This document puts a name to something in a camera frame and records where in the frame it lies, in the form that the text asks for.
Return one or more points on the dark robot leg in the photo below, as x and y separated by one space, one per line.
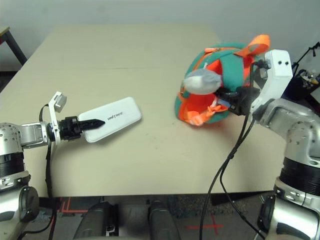
162 220
97 220

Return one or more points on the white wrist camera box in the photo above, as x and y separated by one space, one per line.
277 72
52 112

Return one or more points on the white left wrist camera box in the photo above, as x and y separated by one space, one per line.
52 112

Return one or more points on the grey whale plush toy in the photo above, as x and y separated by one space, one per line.
200 83

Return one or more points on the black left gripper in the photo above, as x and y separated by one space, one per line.
71 127

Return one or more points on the dark robot right leg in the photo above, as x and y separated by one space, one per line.
162 220

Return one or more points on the black bin with items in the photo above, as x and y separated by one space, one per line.
300 85

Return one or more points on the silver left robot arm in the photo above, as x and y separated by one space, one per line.
12 135

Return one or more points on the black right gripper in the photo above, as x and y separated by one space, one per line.
246 100

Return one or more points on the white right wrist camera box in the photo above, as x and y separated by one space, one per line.
277 72

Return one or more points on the dark robot left leg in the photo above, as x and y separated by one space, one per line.
97 220

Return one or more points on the speckled dark floor mat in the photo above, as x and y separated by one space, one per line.
190 203

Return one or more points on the black tripod stand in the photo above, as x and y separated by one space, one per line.
311 48

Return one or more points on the white pencil case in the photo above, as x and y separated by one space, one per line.
120 112

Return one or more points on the teal and orange backpack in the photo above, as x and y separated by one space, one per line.
230 72

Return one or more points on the black framed side table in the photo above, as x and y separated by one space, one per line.
15 48

